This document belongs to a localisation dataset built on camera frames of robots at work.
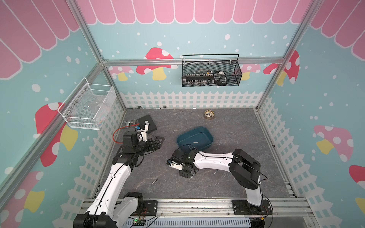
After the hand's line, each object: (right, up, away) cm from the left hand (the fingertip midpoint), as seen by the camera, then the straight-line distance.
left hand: (158, 141), depth 80 cm
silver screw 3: (-3, -24, +3) cm, 24 cm away
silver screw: (+22, -3, +20) cm, 30 cm away
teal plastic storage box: (+26, 0, +23) cm, 34 cm away
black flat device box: (-11, +8, +29) cm, 32 cm away
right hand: (+15, -18, +8) cm, 25 cm away
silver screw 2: (+21, -7, +17) cm, 28 cm away
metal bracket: (-29, +10, +29) cm, 43 cm away
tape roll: (+34, +17, +36) cm, 52 cm away
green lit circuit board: (-8, -40, -7) cm, 42 cm away
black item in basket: (+37, +39, +10) cm, 55 cm away
